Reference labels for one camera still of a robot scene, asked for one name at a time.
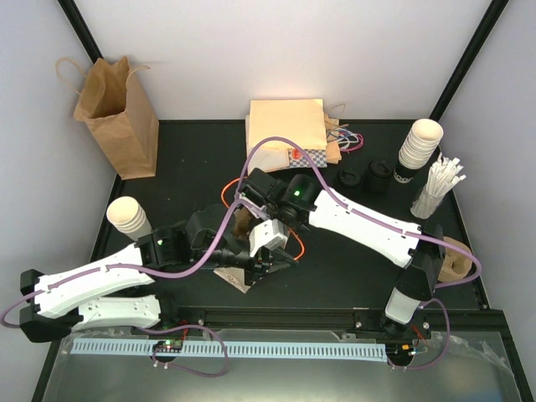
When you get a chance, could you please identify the white printed paper bag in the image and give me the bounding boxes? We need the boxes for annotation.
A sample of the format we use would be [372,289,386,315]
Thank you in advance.
[213,178,307,296]

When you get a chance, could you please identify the brown pulp cup carrier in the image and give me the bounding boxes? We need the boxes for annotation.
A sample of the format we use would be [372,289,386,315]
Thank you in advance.
[233,207,257,240]

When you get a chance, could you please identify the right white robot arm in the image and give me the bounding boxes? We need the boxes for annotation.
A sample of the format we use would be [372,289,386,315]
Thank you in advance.
[237,168,446,338]

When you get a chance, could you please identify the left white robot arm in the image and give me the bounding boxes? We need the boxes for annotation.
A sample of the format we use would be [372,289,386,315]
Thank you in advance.
[19,205,296,343]

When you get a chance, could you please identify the flat white paper bag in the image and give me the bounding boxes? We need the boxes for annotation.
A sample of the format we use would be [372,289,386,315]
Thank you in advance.
[245,115,290,173]

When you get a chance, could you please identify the black lid stack left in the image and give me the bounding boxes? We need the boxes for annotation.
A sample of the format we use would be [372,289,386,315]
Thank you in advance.
[336,168,362,189]

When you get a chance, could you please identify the black lid stack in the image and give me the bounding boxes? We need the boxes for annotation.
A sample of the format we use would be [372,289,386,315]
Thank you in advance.
[336,168,362,189]
[363,160,394,194]

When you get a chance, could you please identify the blue checkered paper bag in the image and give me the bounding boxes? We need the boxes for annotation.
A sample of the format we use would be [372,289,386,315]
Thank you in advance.
[287,148,327,168]

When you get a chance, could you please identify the black lid stack right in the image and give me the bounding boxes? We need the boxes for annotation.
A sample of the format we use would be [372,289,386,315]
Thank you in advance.
[363,160,394,194]

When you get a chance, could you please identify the left circuit board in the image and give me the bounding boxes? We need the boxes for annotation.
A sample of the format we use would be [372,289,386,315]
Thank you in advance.
[152,339,183,353]

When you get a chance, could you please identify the circuit board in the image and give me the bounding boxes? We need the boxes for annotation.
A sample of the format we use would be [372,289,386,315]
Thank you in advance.
[385,343,430,358]
[152,339,183,353]

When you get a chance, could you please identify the flat tan paper bag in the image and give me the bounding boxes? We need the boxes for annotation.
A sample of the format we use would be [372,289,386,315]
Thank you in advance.
[248,99,327,150]

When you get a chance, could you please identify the left paper cup stack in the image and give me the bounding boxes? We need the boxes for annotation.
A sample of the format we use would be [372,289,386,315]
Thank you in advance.
[106,196,152,241]

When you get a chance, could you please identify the paper cup stack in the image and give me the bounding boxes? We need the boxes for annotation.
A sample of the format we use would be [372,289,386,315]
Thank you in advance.
[106,196,152,241]
[394,119,444,184]

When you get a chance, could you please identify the right circuit board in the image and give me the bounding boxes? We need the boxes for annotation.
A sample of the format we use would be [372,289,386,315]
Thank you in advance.
[385,343,430,358]

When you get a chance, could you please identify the stack of pulp carriers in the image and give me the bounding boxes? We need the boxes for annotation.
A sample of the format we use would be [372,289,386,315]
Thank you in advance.
[438,248,472,282]

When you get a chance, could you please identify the cup of wrapped straws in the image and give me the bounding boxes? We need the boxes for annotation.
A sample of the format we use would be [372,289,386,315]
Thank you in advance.
[410,153,466,219]

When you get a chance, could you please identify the right paper cup stack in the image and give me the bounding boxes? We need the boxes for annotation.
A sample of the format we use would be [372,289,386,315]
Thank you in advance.
[394,119,444,184]

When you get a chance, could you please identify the standing brown paper bag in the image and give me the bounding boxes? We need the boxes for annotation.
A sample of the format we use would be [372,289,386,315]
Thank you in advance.
[55,56,159,180]

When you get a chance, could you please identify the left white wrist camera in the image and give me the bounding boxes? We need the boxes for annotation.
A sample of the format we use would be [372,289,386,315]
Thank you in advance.
[249,219,289,257]

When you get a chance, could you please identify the black front rail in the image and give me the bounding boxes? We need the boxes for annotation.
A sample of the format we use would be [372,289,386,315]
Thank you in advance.
[162,307,384,332]

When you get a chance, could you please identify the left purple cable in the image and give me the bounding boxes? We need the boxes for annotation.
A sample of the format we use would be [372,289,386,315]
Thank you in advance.
[0,196,246,328]

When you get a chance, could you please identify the purple cable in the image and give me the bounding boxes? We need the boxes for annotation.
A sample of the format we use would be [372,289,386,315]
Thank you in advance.
[234,136,482,290]
[0,196,246,328]

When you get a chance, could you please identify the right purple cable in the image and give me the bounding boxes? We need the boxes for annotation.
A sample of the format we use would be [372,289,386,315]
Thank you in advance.
[234,136,482,290]

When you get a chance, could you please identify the flat brown handled bag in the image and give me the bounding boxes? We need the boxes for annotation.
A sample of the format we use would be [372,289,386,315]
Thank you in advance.
[324,103,364,164]

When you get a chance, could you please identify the light blue cable duct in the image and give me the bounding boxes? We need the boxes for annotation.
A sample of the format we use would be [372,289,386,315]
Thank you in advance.
[70,338,388,363]

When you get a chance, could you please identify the left black frame post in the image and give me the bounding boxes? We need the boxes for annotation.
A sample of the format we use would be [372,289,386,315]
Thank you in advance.
[58,0,103,64]

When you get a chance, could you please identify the black frame post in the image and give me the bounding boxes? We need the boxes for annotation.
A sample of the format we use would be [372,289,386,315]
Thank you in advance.
[429,0,509,121]
[58,0,103,64]

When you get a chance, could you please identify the right black frame post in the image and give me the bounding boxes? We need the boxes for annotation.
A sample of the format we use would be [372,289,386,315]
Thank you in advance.
[429,0,509,121]

